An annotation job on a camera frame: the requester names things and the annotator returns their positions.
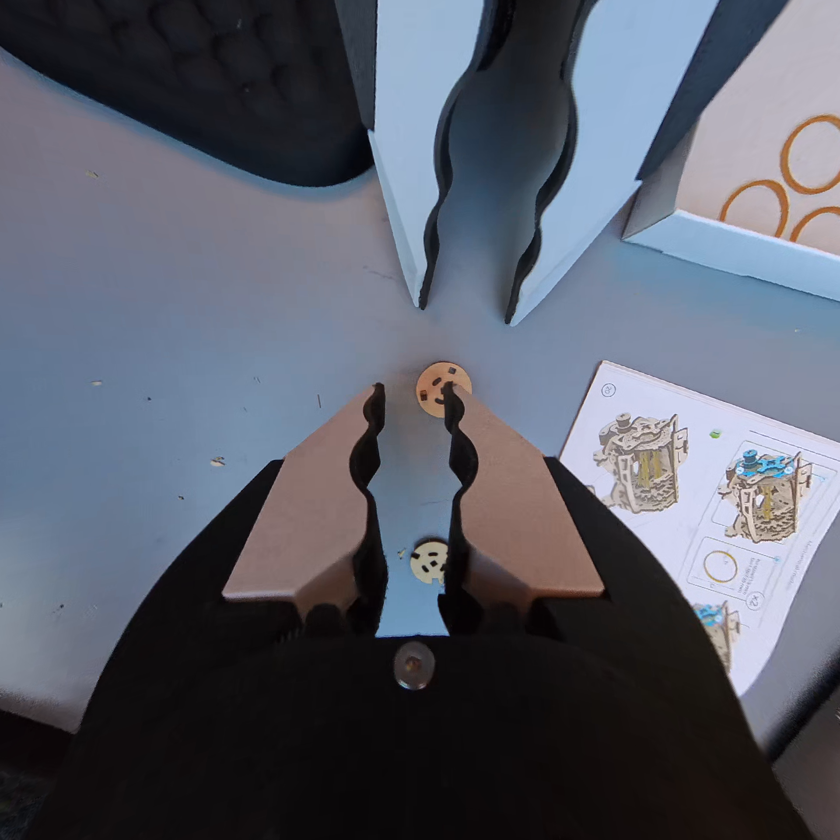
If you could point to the printed instruction booklet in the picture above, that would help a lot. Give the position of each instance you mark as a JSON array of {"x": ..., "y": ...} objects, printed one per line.
[{"x": 663, "y": 512}]

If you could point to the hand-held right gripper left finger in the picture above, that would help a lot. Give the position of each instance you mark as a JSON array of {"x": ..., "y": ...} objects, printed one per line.
[{"x": 302, "y": 525}]

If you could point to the black mesh chair seat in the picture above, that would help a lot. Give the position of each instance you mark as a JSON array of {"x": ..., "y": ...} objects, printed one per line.
[{"x": 26, "y": 787}]

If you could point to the round wooden disc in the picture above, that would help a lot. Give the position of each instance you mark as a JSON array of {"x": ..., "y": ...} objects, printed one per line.
[
  {"x": 433, "y": 407},
  {"x": 423, "y": 574}
]

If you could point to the white cardboard tray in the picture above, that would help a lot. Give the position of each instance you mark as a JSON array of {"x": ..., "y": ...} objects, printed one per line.
[{"x": 722, "y": 249}]

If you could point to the group of tan rubber bands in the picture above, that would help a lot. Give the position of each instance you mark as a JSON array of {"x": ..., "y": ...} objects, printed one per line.
[{"x": 785, "y": 154}]

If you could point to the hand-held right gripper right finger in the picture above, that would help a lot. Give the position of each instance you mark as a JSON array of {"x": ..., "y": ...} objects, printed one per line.
[{"x": 525, "y": 525}]

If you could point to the black textured wrist rest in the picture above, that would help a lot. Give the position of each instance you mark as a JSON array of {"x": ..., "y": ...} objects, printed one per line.
[{"x": 164, "y": 79}]

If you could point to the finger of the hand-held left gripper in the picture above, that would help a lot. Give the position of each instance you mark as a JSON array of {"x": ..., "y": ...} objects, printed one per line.
[
  {"x": 407, "y": 98},
  {"x": 617, "y": 118}
]

